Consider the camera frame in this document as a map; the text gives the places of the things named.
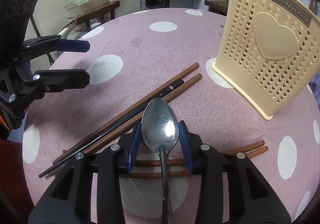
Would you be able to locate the black chopstick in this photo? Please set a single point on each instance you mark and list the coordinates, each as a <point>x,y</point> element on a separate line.
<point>114,126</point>

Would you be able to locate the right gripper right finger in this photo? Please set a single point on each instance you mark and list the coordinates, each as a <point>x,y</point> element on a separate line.
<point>251,198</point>

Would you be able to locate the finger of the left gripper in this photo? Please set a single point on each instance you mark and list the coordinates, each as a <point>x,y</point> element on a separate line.
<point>35,47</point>
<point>57,80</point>

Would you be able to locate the cream plastic utensil holder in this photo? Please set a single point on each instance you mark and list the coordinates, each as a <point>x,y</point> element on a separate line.
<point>269,51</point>

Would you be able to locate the metal spoon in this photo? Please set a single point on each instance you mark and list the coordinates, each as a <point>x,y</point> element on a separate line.
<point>160,135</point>

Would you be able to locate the cream electric pot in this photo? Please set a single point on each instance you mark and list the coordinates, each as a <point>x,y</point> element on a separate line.
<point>78,7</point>

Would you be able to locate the pink polka dot tablecloth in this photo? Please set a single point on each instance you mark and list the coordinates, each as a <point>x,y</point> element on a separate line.
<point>133,55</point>

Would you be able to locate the dark wooden chair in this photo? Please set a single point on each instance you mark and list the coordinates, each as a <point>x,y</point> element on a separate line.
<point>98,12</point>

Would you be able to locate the dark wooden sink counter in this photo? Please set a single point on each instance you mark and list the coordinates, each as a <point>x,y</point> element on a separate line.
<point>217,7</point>

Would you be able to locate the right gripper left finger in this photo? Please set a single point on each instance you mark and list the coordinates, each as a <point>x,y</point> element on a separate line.
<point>68,198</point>

